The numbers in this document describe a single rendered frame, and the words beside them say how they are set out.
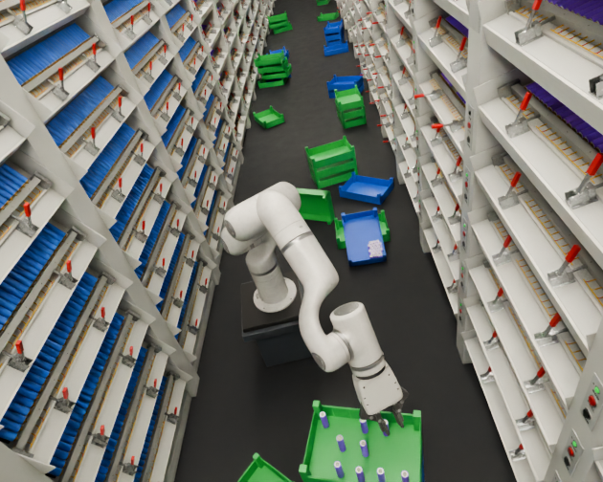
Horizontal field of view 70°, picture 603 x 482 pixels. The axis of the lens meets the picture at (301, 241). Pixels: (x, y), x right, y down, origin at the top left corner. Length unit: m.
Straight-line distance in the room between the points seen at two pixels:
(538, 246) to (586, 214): 0.23
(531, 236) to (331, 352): 0.51
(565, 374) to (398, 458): 0.49
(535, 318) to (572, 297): 0.22
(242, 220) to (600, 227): 0.80
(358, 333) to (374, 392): 0.16
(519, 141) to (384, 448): 0.86
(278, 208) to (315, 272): 0.18
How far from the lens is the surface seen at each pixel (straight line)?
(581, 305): 0.94
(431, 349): 1.98
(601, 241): 0.79
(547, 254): 1.03
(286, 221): 1.02
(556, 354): 1.10
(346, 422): 1.36
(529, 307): 1.18
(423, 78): 1.90
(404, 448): 1.32
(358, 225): 2.47
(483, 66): 1.18
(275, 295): 1.78
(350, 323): 0.98
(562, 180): 0.91
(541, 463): 1.40
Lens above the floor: 1.60
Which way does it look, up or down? 38 degrees down
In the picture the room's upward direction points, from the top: 15 degrees counter-clockwise
